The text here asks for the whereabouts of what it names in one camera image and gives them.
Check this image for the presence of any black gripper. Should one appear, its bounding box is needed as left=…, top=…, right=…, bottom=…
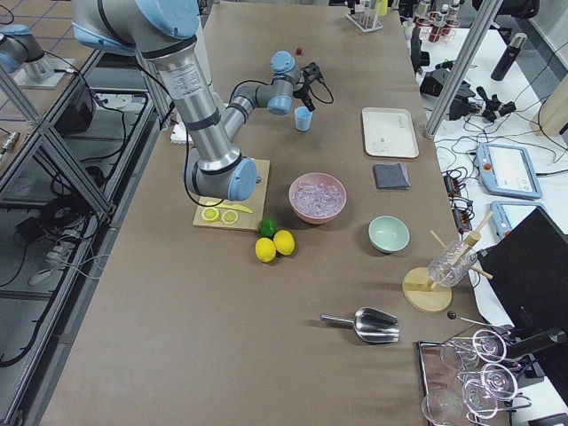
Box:
left=294, top=85, right=315, bottom=112

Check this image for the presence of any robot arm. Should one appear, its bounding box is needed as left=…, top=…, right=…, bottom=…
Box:
left=1, top=24, right=44, bottom=74
left=73, top=0, right=321, bottom=201

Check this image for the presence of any light blue plastic cup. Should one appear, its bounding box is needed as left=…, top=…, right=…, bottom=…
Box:
left=294, top=106, right=312, bottom=132

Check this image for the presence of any clear ice cubes pile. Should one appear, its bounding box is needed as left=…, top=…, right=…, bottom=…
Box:
left=291, top=179, right=345, bottom=218

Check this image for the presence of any wooden cup tree stand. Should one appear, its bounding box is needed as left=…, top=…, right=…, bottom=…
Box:
left=402, top=211, right=493, bottom=313

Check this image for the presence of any steel ice scoop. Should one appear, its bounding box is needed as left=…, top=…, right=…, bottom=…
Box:
left=319, top=307, right=400, bottom=344

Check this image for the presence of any cream rabbit tray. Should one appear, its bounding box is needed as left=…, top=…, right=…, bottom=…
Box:
left=361, top=107, right=419, bottom=159

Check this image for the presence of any pink bowl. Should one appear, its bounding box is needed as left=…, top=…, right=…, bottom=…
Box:
left=288, top=172, right=347, bottom=225

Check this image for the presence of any grey folded cloth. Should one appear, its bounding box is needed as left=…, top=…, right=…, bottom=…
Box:
left=373, top=162, right=411, bottom=190

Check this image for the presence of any wooden cutting board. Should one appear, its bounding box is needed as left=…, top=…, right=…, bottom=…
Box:
left=193, top=159, right=271, bottom=232

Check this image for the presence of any yellow plastic knife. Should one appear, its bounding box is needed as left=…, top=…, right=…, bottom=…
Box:
left=205, top=201, right=254, bottom=214

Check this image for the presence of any green lime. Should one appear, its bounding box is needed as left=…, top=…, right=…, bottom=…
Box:
left=258, top=219, right=278, bottom=239

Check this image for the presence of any lemon slice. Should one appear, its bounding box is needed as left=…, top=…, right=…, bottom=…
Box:
left=221, top=209, right=239, bottom=225
left=201, top=207, right=221, bottom=223

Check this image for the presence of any yellow lemon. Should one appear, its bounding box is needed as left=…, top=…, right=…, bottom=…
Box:
left=255, top=237, right=276, bottom=263
left=272, top=230, right=296, bottom=256

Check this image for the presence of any mint green bowl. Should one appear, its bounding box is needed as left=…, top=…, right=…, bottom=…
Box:
left=367, top=216, right=410, bottom=254

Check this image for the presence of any blue teach pendant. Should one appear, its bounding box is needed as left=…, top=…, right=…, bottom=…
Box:
left=476, top=143, right=543, bottom=200
left=489, top=201, right=546, bottom=240

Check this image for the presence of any clear glass on stand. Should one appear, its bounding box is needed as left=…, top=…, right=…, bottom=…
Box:
left=428, top=241, right=477, bottom=288

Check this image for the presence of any black thermos bottle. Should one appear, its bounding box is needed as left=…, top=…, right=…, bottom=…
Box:
left=490, top=32, right=528, bottom=81

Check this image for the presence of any wine glass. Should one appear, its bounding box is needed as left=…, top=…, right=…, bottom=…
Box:
left=440, top=329, right=507, bottom=371
left=458, top=363, right=518, bottom=401
left=422, top=381, right=499, bottom=425

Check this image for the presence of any black tray edge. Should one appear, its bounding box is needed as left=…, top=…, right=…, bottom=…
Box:
left=415, top=341, right=510, bottom=425

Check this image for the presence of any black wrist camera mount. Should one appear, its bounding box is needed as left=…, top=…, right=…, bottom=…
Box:
left=301, top=62, right=325, bottom=91

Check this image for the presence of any white wire cup rack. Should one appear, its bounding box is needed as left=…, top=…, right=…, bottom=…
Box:
left=344, top=0, right=383, bottom=33

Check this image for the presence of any aluminium frame post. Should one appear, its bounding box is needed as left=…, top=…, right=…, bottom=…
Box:
left=424, top=0, right=502, bottom=140

